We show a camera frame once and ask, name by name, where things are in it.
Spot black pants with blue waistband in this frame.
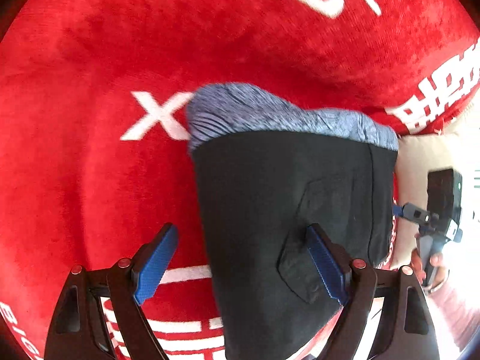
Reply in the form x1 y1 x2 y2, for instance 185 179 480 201
186 83 399 359

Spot person's hand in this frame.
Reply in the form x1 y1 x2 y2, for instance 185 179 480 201
409 248 450 295

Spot beige pillow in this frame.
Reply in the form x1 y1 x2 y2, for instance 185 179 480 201
394 132 479 270

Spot red blanket with white characters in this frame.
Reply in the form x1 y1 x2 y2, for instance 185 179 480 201
1 0 479 359

